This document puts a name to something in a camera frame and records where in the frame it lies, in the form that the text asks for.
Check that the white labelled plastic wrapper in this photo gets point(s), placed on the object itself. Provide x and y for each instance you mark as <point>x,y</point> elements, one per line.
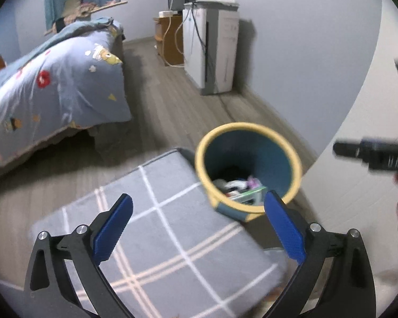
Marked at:
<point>232,185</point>

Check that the white power strip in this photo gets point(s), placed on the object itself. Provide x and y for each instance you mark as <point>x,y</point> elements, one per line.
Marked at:
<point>165,13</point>

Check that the yellow rimmed teal waste bin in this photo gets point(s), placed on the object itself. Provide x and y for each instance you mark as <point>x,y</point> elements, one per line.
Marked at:
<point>252,152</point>

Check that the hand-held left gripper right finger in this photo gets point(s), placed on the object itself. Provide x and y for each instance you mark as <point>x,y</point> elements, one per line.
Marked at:
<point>283,228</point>

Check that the pink snack packet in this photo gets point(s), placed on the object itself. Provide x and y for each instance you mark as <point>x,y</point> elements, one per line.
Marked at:
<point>253,182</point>

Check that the blue printed duvet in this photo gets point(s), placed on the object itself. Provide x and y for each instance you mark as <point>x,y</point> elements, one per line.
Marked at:
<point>59,89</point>

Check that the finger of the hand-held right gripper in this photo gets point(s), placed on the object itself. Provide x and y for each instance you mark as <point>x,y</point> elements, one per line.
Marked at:
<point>371,154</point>

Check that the grey bed sheet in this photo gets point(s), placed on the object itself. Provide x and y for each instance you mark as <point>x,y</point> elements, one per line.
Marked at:
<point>107,137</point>

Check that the white air purifier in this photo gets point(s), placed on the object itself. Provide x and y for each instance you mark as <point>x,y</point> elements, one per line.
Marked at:
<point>219,56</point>

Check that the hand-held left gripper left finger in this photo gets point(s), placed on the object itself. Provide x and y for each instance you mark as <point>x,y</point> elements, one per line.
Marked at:
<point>114,228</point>

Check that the grey plaid cushion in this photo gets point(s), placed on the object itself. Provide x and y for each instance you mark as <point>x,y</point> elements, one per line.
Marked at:
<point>172,225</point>

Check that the wooden cabinet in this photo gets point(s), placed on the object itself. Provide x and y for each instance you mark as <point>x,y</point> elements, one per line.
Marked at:
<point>170,39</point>

